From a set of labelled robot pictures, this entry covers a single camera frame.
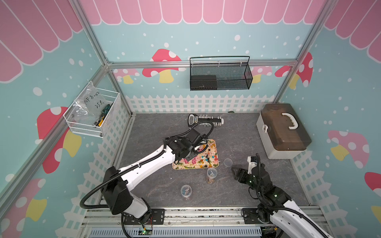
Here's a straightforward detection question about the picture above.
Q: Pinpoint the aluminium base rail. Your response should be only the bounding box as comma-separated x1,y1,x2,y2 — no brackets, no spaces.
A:
80,207,325,238

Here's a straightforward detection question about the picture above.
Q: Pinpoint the clear plastic zip bag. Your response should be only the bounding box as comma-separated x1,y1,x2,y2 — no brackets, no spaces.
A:
72,82,110,121

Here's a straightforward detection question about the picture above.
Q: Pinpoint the clear plastic candy jar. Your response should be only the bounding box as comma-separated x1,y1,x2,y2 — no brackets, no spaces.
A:
194,143,208,154

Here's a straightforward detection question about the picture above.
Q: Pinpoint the clear plastic jar lid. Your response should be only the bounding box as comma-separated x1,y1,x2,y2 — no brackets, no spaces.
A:
223,158,233,168

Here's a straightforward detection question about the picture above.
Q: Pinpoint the green tool in white basket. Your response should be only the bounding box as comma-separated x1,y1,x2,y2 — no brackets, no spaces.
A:
93,104,112,127

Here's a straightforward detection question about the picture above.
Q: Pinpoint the white wire wall basket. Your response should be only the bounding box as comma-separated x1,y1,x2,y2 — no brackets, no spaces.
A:
63,82,121,138

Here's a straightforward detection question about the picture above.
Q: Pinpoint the black wire mesh basket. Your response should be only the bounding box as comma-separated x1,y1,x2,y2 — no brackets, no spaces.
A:
189,56,253,90

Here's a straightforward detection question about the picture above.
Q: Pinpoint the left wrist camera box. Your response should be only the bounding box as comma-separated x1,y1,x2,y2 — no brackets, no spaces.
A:
186,129,203,146

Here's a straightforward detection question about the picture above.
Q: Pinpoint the clear jar lying near front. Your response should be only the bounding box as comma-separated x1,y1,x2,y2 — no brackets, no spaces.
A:
180,184,192,199

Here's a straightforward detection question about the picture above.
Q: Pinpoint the clear jar with brown candies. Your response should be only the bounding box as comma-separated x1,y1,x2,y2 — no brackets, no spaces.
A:
207,168,217,184

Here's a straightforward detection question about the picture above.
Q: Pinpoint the brown lidded white storage box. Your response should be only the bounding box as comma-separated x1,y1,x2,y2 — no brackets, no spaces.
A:
256,104,312,160

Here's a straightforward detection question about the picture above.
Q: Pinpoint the black box in mesh basket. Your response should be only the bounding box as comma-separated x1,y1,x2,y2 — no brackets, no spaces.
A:
190,75,217,91

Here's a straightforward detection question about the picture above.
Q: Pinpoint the floral rectangular tray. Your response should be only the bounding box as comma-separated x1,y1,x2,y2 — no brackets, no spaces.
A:
172,139,219,170

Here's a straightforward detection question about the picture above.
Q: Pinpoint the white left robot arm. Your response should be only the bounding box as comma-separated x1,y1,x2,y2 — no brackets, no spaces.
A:
79,122,215,220

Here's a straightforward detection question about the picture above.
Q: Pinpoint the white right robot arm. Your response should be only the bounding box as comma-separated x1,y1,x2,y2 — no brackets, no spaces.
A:
231,154,332,238

